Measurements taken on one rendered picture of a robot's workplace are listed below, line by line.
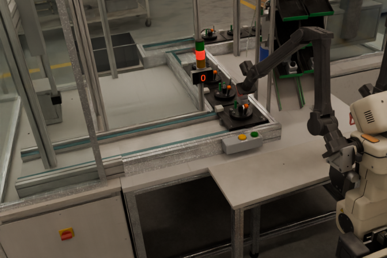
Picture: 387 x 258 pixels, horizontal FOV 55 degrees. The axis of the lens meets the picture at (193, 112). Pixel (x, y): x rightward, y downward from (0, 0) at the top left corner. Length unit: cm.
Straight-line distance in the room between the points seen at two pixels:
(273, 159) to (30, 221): 126
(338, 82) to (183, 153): 159
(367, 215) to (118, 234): 125
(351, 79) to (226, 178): 164
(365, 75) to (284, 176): 158
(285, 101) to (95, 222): 124
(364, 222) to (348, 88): 157
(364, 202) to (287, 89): 79
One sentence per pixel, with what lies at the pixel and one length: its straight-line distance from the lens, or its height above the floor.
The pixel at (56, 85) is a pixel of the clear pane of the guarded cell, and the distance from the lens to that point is 165.
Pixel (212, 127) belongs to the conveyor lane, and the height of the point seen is 92.
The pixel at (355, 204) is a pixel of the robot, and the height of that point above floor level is 88.
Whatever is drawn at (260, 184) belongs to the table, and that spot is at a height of 86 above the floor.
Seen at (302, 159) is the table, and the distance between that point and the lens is 204.
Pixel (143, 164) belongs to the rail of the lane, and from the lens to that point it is 194.
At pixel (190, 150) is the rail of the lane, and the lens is 196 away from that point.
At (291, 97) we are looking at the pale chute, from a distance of 223.
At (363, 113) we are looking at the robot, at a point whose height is 131.
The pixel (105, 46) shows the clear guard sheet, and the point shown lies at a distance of 197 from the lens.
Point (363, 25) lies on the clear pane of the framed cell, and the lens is 322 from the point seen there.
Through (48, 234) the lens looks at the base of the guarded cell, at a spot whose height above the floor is 67.
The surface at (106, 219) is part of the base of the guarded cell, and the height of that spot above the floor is 67.
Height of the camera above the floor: 209
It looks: 31 degrees down
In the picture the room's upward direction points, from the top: 4 degrees counter-clockwise
